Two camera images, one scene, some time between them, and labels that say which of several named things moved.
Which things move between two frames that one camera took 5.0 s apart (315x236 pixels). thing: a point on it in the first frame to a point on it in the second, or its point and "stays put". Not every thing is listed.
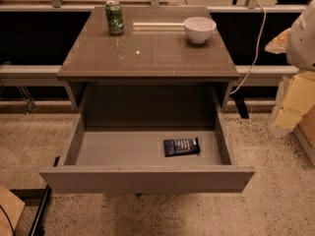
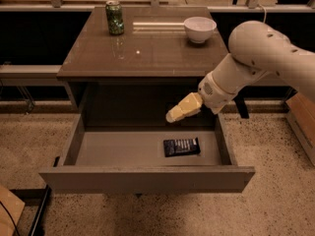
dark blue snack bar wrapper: [181, 147] stays put
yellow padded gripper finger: [295, 95] to [190, 105]
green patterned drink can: [115, 21] stays put
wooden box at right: [304, 130] stays put
